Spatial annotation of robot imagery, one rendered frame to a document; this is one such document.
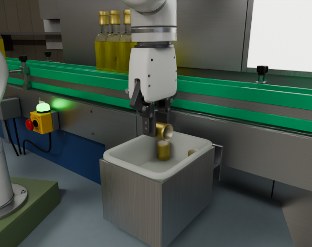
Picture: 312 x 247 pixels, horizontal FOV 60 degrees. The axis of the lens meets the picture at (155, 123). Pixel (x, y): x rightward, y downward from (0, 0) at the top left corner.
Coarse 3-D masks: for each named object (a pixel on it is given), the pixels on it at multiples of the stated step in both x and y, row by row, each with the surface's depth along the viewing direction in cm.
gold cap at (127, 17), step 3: (126, 9) 85; (129, 9) 85; (123, 12) 86; (126, 12) 85; (129, 12) 85; (123, 15) 86; (126, 15) 86; (129, 15) 86; (123, 18) 87; (126, 18) 86; (129, 18) 86; (123, 21) 87; (126, 21) 86; (129, 21) 86; (123, 24) 87; (126, 24) 86; (129, 24) 86
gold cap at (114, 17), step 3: (111, 12) 88; (114, 12) 88; (117, 12) 89; (111, 15) 89; (114, 15) 88; (117, 15) 89; (111, 18) 89; (114, 18) 89; (117, 18) 89; (111, 21) 89; (114, 21) 89; (117, 21) 89; (111, 24) 90; (114, 24) 89; (117, 24) 89
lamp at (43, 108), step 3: (39, 105) 95; (42, 105) 95; (45, 105) 95; (48, 105) 96; (39, 108) 94; (42, 108) 94; (45, 108) 95; (48, 108) 96; (39, 111) 95; (42, 111) 95; (45, 111) 95; (48, 111) 96
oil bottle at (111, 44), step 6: (108, 36) 91; (114, 36) 89; (108, 42) 91; (114, 42) 89; (108, 48) 92; (114, 48) 90; (108, 54) 92; (114, 54) 91; (108, 60) 93; (114, 60) 91; (108, 66) 94; (114, 66) 92
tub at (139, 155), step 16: (128, 144) 65; (144, 144) 70; (176, 144) 72; (192, 144) 69; (208, 144) 64; (112, 160) 56; (128, 160) 65; (144, 160) 70; (160, 160) 72; (176, 160) 72; (192, 160) 57; (160, 176) 50
